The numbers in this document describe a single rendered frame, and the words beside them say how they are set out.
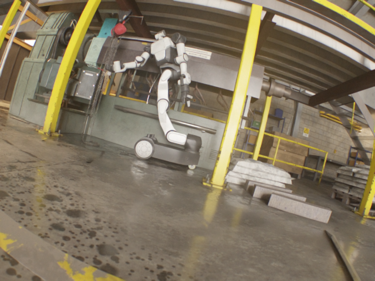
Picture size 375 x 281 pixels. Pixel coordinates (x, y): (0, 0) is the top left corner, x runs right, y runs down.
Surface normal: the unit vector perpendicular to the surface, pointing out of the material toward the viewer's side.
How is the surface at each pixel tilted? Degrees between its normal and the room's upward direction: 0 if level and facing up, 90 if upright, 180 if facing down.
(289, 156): 90
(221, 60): 78
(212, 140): 90
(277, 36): 90
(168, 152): 90
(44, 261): 0
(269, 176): 67
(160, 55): 103
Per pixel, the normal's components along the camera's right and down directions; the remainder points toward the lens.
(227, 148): -0.07, 0.00
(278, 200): -0.50, -0.12
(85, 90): 0.26, 0.08
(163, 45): -0.49, 0.11
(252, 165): 0.17, -0.37
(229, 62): -0.01, -0.21
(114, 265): 0.25, -0.97
